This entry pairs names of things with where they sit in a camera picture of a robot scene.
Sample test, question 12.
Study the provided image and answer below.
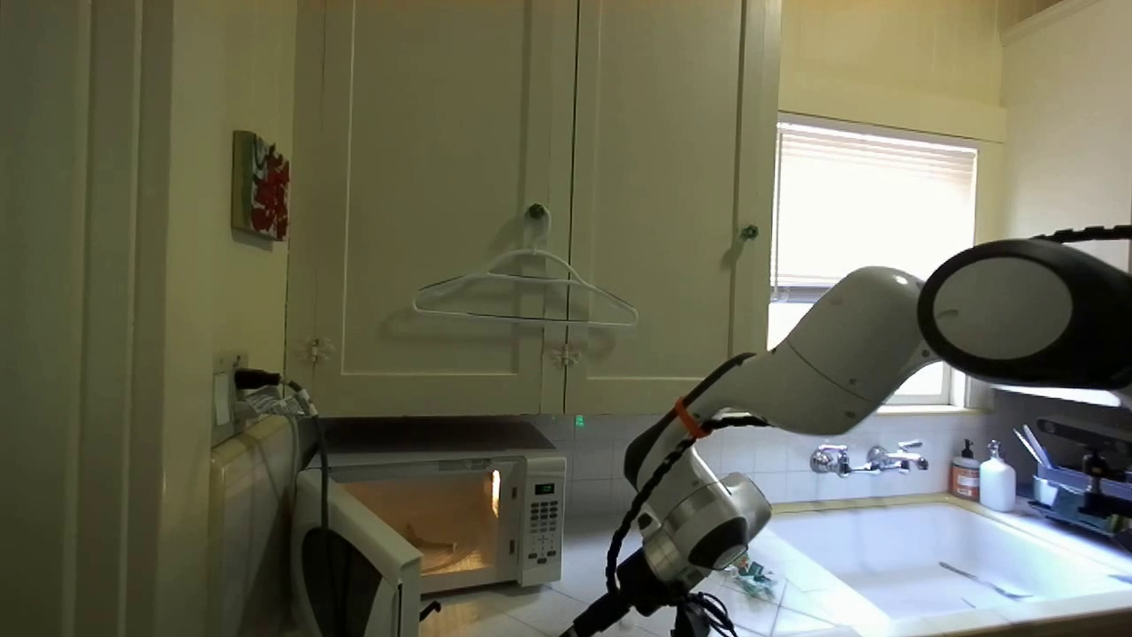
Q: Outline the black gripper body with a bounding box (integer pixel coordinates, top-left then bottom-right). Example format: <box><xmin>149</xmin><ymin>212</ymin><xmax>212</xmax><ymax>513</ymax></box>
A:
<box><xmin>609</xmin><ymin>548</ymin><xmax>715</xmax><ymax>630</ymax></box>

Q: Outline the white microwave door dark window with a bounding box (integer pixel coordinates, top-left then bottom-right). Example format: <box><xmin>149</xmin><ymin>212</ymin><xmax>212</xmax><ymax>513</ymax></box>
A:
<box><xmin>291</xmin><ymin>466</ymin><xmax>427</xmax><ymax>637</ymax></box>

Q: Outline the white microwave oven body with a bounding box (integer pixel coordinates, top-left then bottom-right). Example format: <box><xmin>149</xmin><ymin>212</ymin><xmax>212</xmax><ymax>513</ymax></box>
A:
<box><xmin>314</xmin><ymin>446</ymin><xmax>570</xmax><ymax>597</ymax></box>

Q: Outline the crumpled clear plastic wrapper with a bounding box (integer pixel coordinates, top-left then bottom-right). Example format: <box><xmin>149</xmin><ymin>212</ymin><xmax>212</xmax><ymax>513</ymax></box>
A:
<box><xmin>735</xmin><ymin>560</ymin><xmax>781</xmax><ymax>604</ymax></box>

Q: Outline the white kitchen sink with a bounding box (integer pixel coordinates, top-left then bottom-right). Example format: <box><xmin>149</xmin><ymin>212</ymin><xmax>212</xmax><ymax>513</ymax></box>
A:
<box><xmin>755</xmin><ymin>499</ymin><xmax>1132</xmax><ymax>630</ymax></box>

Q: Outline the brown soap bottle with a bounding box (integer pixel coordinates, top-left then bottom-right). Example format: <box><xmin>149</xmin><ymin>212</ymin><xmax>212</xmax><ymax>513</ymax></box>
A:
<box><xmin>945</xmin><ymin>437</ymin><xmax>985</xmax><ymax>506</ymax></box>

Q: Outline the white plastic clothes hanger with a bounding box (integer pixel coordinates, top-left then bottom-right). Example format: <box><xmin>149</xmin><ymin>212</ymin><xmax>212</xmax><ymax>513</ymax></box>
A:
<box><xmin>407</xmin><ymin>216</ymin><xmax>645</xmax><ymax>336</ymax></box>

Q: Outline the white plastic bottle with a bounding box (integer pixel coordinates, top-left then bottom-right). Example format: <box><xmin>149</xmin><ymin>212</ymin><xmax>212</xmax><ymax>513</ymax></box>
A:
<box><xmin>978</xmin><ymin>437</ymin><xmax>1021</xmax><ymax>515</ymax></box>

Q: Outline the dark dish rack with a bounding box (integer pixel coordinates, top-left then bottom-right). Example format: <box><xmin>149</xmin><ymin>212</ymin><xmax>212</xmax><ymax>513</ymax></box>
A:
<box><xmin>1019</xmin><ymin>414</ymin><xmax>1132</xmax><ymax>548</ymax></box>

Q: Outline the kitchen window with blind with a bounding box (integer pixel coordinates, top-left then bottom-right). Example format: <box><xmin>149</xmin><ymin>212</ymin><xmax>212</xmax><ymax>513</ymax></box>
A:
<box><xmin>769</xmin><ymin>108</ymin><xmax>985</xmax><ymax>416</ymax></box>

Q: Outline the chrome wall faucet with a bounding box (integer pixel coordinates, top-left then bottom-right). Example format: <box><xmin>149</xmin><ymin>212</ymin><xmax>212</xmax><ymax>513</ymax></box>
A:
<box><xmin>806</xmin><ymin>436</ymin><xmax>935</xmax><ymax>482</ymax></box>

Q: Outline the black power cable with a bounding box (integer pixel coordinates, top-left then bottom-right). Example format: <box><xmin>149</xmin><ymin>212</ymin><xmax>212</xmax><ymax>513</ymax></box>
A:
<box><xmin>230</xmin><ymin>367</ymin><xmax>348</xmax><ymax>570</ymax></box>

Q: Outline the cream upper wall cabinet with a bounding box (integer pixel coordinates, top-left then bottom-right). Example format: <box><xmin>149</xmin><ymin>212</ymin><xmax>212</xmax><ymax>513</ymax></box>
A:
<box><xmin>283</xmin><ymin>0</ymin><xmax>786</xmax><ymax>423</ymax></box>

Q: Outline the small red wall picture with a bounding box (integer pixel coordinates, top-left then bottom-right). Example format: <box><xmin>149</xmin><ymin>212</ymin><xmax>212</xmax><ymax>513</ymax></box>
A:
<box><xmin>230</xmin><ymin>127</ymin><xmax>295</xmax><ymax>246</ymax></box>

